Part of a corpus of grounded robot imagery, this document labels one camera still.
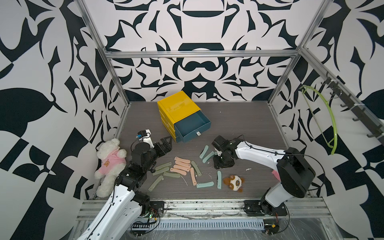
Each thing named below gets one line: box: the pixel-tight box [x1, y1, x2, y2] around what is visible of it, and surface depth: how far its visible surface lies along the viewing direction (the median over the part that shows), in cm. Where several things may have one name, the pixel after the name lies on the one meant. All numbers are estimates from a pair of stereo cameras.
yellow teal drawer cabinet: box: [157, 90, 212, 143], surface depth 86 cm
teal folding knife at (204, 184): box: [196, 181, 215, 188], surface depth 83 cm
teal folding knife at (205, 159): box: [202, 151, 215, 164], surface depth 93 cm
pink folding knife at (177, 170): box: [170, 167, 187, 176], surface depth 88 cm
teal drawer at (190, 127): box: [174, 110, 212, 143], surface depth 83 cm
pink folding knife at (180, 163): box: [175, 160, 191, 168], surface depth 91 cm
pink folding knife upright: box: [190, 167, 197, 186], surface depth 86 cm
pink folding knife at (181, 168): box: [173, 164, 190, 172], surface depth 89 cm
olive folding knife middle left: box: [152, 167, 170, 176], surface depth 88 cm
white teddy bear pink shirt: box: [94, 138, 127, 198], surface depth 85 cm
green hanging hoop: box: [299, 85, 338, 155], surface depth 73 cm
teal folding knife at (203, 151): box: [199, 145, 209, 159], surface depth 96 cm
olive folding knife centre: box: [163, 172, 181, 178], surface depth 87 cm
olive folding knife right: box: [191, 160, 202, 177], surface depth 89 cm
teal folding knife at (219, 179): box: [217, 170, 222, 190], surface depth 85 cm
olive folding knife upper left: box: [155, 162, 172, 171], surface depth 89 cm
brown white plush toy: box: [223, 175, 245, 193], surface depth 82 cm
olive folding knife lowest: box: [148, 175, 163, 192], surface depth 83 cm
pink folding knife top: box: [174, 156, 191, 164], surface depth 91 cm
